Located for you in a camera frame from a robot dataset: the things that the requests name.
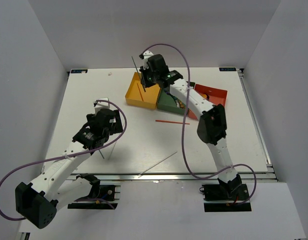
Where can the green paper box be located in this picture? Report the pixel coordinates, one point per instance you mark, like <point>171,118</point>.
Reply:
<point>166,103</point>

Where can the red paper box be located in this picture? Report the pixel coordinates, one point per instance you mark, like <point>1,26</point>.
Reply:
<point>216,96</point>

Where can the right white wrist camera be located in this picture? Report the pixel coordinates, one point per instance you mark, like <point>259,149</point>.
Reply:
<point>145,57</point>

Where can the yellow paper box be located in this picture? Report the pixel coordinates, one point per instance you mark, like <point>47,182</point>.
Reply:
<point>132,96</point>

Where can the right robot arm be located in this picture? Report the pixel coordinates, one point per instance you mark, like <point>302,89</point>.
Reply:
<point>212,124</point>

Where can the gold fork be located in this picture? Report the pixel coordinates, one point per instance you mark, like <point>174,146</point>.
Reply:
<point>180,104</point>

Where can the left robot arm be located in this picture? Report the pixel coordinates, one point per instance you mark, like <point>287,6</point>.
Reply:
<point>39,200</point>

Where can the orange chopstick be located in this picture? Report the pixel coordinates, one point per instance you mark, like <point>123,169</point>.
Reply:
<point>171,122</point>
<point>140,93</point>

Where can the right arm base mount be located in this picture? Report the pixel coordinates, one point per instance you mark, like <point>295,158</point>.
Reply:
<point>216,199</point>

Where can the left blue table label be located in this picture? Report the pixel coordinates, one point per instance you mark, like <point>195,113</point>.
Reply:
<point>78,71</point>

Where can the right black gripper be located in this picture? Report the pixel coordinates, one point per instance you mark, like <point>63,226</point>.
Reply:
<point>143,73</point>

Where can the white chopstick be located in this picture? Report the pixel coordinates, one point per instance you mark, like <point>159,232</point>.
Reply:
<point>157,163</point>
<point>111,152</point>

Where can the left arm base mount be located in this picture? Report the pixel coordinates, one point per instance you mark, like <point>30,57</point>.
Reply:
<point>102,196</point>

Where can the fork with green marbled handle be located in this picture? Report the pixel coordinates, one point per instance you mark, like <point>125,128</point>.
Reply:
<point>175,99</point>

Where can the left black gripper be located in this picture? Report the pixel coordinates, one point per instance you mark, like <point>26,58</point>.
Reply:
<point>116,127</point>

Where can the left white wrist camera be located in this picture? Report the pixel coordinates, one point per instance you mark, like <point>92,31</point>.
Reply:
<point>101,103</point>

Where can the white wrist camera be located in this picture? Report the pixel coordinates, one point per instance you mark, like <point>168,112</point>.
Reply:
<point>145,57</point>
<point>101,103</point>

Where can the right blue table label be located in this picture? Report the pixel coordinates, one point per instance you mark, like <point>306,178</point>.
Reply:
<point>227,69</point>

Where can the blue table label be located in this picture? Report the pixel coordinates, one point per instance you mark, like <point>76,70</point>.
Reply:
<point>227,69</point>
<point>78,71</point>

